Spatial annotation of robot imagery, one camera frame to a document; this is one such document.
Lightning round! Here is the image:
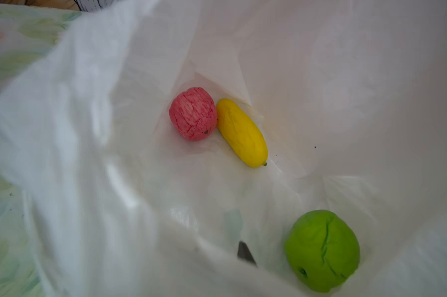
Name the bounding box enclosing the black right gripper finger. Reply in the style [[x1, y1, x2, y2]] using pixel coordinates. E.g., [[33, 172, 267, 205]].
[[237, 241, 257, 266]]

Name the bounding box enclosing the green toy leaf fruit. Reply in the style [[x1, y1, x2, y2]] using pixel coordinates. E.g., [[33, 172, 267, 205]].
[[284, 210, 361, 293]]

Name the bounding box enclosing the yellow toy banana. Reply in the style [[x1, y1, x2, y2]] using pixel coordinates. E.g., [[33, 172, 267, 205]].
[[216, 99, 269, 168]]

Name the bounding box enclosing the pink toy strawberry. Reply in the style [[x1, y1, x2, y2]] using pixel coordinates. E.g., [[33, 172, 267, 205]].
[[169, 87, 217, 142]]

